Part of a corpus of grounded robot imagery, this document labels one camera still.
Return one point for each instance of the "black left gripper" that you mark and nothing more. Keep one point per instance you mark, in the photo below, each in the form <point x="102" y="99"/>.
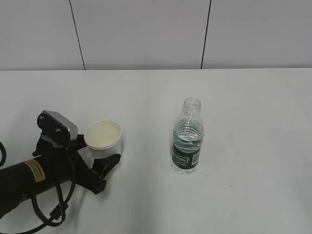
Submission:
<point x="61" y="163"/>

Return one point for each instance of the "white paper cup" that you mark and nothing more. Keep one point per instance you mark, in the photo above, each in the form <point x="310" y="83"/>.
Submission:
<point x="103" y="139"/>

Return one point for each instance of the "clear water bottle green label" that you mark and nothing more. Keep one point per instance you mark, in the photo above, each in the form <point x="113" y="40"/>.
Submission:
<point x="188" y="134"/>

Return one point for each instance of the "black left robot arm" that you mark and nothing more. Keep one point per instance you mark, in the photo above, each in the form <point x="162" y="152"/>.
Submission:
<point x="20" y="182"/>

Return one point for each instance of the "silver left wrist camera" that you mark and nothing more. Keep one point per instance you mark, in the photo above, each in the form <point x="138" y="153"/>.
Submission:
<point x="56" y="127"/>

